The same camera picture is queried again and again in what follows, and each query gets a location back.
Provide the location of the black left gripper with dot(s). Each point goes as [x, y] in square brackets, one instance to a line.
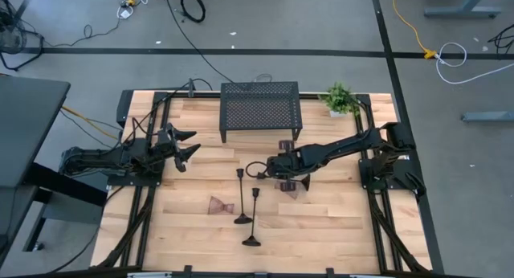
[166, 147]

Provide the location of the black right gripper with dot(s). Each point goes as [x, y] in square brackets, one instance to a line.
[287, 164]

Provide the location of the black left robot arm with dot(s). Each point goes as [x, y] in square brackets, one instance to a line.
[92, 157]

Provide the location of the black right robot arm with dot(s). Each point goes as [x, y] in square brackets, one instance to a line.
[341, 147]

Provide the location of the black perforated metal stand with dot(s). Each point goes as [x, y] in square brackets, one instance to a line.
[261, 105]

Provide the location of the green plant in white pot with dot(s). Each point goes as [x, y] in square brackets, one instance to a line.
[339, 99]

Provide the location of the grey desk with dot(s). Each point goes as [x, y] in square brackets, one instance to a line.
[28, 121]

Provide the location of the black floor fan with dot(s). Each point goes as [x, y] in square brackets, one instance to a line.
[12, 39]

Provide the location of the grey desk foot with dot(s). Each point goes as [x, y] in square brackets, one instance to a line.
[462, 12]
[488, 116]

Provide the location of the black aluminium table frame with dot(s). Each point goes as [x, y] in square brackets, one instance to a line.
[160, 109]

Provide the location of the white strip bracket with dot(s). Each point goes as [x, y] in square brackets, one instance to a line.
[149, 275]
[365, 276]

